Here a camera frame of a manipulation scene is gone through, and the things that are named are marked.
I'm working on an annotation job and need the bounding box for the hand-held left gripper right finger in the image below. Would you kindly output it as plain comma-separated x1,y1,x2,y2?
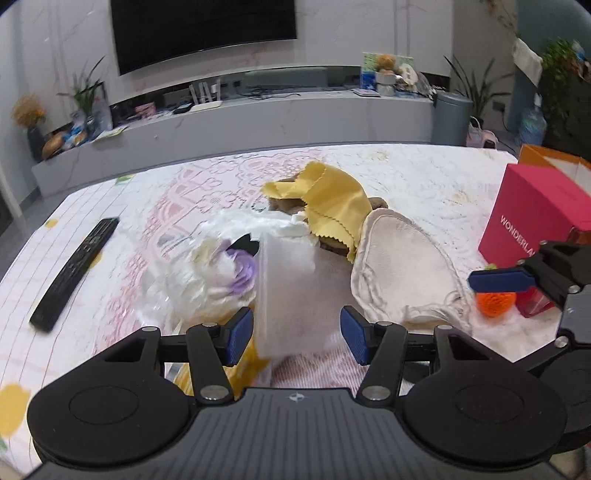
340,305,533,407

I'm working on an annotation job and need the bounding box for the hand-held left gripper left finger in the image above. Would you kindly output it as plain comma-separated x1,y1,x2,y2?
99,307,254,405

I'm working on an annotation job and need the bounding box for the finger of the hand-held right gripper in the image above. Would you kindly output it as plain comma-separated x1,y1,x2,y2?
468,240,591,354

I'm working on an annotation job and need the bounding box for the orange strawberry toy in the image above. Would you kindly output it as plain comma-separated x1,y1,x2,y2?
475,264,517,317

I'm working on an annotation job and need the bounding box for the white plastic bag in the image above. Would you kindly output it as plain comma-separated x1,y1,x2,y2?
137,210,311,326

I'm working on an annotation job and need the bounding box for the orange cardboard box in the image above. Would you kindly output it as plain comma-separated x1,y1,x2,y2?
517,144,591,185

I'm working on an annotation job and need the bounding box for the yellow cloth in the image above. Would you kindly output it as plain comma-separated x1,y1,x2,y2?
262,161,372,264

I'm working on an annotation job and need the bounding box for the purple soft item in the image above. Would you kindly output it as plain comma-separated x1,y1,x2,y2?
228,249,257,297

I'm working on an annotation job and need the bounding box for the small red box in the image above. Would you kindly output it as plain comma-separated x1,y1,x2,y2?
515,285,558,319

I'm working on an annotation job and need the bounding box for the pink cardboard box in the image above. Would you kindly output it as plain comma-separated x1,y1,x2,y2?
478,164,591,269

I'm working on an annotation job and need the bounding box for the beige fabric mitt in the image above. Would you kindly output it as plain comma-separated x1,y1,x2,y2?
350,209,475,336

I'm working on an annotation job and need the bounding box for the pink space heater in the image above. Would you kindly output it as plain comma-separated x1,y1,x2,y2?
465,116,498,149

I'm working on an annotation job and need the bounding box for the blue water bottle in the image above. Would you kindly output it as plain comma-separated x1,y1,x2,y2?
518,95,548,147

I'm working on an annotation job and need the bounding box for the grey trash can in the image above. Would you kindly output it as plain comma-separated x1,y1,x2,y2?
431,90,475,147

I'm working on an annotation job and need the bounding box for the black remote control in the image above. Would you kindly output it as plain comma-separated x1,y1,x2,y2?
28,217,121,332

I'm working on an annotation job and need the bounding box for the dark drawer cabinet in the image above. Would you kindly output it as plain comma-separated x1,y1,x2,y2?
538,69,591,163

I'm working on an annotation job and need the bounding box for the potted snake plant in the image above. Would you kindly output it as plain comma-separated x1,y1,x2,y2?
443,51,505,126

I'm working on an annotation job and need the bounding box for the grey television cabinet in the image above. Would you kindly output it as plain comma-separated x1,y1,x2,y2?
31,90,437,198

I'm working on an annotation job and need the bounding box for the trailing green plant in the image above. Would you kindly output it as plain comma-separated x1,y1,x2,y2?
539,39,583,139

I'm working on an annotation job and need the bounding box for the white hanging cloth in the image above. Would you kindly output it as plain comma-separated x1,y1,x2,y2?
512,38,544,86

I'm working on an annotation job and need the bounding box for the white router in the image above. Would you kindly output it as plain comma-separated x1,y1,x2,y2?
187,79,222,112

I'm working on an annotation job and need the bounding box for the green picture card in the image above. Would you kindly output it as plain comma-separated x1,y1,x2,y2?
361,52,414,89

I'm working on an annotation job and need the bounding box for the green leafy plant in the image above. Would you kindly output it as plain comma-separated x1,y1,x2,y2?
58,55,110,118

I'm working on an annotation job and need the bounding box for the vase with dried flowers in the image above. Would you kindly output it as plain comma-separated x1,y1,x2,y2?
11,95,48,162

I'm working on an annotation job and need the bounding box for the black wall television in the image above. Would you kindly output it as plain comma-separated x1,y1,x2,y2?
109,0,297,77

